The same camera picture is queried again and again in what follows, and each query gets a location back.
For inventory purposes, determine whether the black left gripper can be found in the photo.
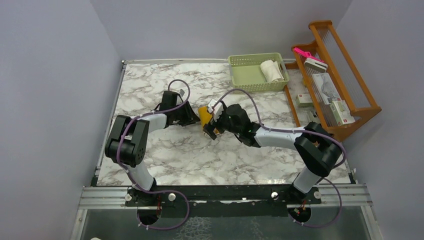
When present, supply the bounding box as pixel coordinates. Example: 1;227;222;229
171;100;200;126

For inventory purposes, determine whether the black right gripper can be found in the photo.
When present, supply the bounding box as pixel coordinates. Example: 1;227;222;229
202;107;241;140

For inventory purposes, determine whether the yellow bear towel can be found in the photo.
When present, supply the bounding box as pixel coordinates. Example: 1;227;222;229
197;106;213;138

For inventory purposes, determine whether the white towel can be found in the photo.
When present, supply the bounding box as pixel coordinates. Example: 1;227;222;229
260;60;285;83

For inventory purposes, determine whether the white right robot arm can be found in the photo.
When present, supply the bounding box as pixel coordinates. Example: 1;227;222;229
203;99;343;204

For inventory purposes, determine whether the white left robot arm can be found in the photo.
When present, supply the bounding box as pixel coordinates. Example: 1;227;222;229
104;90;201;206

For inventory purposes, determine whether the green plastic basket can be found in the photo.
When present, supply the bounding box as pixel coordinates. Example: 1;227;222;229
228;52;290;93

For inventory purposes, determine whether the small white green box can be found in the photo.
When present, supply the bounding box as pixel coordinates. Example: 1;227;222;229
295;93;314;108

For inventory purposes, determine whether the wooden rack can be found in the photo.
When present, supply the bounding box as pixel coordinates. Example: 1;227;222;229
285;20;382;142

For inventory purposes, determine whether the clear plastic package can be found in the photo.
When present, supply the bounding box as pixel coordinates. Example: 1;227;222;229
312;72;342;105

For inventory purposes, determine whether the pink clip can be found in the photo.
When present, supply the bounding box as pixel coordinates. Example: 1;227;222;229
292;47;324;63

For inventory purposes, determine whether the white grey box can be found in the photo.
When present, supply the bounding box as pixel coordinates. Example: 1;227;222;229
303;57;328;73

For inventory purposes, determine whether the white green box upper shelf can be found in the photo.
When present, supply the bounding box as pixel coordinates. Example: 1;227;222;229
330;100;356;126

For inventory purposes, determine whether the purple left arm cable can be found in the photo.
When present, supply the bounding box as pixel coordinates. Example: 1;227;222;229
115;79;192;231

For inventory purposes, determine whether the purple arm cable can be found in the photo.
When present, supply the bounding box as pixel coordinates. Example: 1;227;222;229
211;88;348;229
115;79;192;231

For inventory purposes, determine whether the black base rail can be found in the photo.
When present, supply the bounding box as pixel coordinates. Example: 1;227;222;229
124;184;322;218

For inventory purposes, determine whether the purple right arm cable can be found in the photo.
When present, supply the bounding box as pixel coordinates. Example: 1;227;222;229
211;88;348;229

